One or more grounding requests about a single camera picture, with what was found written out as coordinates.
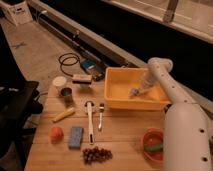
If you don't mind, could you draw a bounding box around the blue grey towel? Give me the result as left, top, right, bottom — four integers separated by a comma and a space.
129, 88, 141, 97

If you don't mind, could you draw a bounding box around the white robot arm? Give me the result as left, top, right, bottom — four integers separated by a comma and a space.
144, 57, 213, 171

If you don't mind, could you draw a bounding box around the yellow plastic tray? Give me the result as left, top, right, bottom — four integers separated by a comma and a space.
104, 67, 170, 110

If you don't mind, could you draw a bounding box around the wooden scrub brush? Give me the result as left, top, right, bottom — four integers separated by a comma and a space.
72, 74, 92, 84

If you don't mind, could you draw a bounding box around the metal cup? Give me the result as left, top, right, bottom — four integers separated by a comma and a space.
61, 87, 73, 103

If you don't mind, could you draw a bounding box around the blue sponge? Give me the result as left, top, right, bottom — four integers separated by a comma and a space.
68, 126, 84, 149

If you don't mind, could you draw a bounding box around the red bowl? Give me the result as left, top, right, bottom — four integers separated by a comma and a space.
141, 128, 163, 163

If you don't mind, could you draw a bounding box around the orange fruit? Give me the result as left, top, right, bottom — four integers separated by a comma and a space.
50, 127, 63, 142

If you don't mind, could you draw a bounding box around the bunch of dark grapes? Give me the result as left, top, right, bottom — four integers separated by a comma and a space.
82, 147, 113, 164

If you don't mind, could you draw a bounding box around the green cucumber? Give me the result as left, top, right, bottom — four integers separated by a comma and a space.
144, 144, 163, 152

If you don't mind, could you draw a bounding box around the black chair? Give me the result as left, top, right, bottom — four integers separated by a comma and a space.
0, 81, 43, 167

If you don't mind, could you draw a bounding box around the white cardboard box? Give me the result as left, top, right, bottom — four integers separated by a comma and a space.
0, 0, 33, 26

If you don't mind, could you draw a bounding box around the black coiled cable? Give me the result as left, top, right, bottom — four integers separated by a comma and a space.
58, 52, 82, 77

